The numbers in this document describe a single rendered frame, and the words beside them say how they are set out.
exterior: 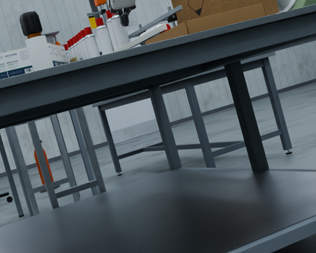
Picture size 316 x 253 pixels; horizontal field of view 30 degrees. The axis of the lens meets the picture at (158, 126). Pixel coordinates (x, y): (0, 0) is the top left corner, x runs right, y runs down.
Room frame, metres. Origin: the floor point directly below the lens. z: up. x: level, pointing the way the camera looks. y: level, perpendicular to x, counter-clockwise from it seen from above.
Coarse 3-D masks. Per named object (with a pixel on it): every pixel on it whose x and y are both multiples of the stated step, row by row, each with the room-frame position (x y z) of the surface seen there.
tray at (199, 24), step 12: (228, 12) 1.68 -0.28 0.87; (240, 12) 1.70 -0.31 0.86; (252, 12) 1.71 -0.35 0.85; (264, 12) 1.73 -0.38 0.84; (180, 24) 1.66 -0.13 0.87; (192, 24) 1.64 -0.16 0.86; (204, 24) 1.65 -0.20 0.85; (216, 24) 1.66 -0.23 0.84; (228, 24) 1.68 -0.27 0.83; (156, 36) 1.81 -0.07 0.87; (168, 36) 1.74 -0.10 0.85; (180, 36) 1.67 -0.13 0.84
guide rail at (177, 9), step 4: (176, 8) 2.00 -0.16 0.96; (180, 8) 1.99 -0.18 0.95; (168, 12) 2.06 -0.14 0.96; (172, 12) 2.04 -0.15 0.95; (176, 12) 2.02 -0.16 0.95; (164, 16) 2.10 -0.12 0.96; (168, 16) 2.07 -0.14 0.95; (156, 20) 2.16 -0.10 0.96; (160, 20) 2.14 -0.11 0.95; (148, 24) 2.23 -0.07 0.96; (152, 24) 2.20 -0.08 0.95; (140, 28) 2.31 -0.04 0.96; (144, 28) 2.28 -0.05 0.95; (148, 28) 2.27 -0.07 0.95; (136, 32) 2.35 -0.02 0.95; (140, 32) 2.33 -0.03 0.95; (128, 36) 2.44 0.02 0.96; (132, 36) 2.40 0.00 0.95; (100, 52) 2.80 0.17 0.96
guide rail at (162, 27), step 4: (164, 24) 1.96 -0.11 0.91; (156, 28) 2.01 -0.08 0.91; (160, 28) 1.98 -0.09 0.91; (164, 28) 1.96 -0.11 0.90; (148, 32) 2.07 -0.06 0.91; (152, 32) 2.04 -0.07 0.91; (156, 32) 2.01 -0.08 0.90; (160, 32) 2.00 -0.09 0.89; (140, 36) 2.15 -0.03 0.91; (144, 36) 2.11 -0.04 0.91; (148, 36) 2.08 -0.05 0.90; (152, 36) 2.06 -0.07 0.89; (136, 40) 2.19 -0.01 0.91; (140, 40) 2.15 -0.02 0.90; (144, 40) 2.12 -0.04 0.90; (128, 44) 2.27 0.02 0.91; (132, 44) 2.23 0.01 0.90; (136, 44) 2.20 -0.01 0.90; (120, 48) 2.35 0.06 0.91; (124, 48) 2.31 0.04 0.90; (128, 48) 2.28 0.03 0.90; (112, 52) 2.44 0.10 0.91
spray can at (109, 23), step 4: (108, 12) 2.46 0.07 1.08; (108, 16) 2.46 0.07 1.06; (108, 20) 2.46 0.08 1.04; (108, 24) 2.46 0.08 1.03; (108, 28) 2.46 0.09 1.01; (112, 28) 2.45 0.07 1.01; (112, 32) 2.45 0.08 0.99; (112, 36) 2.46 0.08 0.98; (112, 40) 2.46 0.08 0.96; (112, 44) 2.47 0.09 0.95; (116, 44) 2.45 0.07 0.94; (116, 48) 2.45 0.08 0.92
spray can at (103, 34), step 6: (96, 24) 2.61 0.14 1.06; (102, 24) 2.60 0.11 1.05; (96, 30) 2.60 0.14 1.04; (102, 30) 2.59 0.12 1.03; (102, 36) 2.59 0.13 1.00; (108, 36) 2.60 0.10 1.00; (102, 42) 2.59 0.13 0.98; (108, 42) 2.59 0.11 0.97; (102, 48) 2.60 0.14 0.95; (108, 48) 2.59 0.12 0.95; (102, 54) 2.61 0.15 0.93
